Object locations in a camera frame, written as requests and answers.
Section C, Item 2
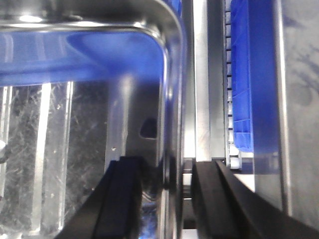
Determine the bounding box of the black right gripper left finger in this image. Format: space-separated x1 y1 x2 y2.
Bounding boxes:
57 156 144 239

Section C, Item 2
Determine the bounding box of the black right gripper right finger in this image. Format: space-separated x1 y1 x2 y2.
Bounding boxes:
191 160 319 239

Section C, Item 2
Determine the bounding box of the silver steel tray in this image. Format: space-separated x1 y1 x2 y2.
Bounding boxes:
0 0 186 239

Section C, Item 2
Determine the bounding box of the blue bin lower right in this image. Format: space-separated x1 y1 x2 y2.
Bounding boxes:
231 0 279 154

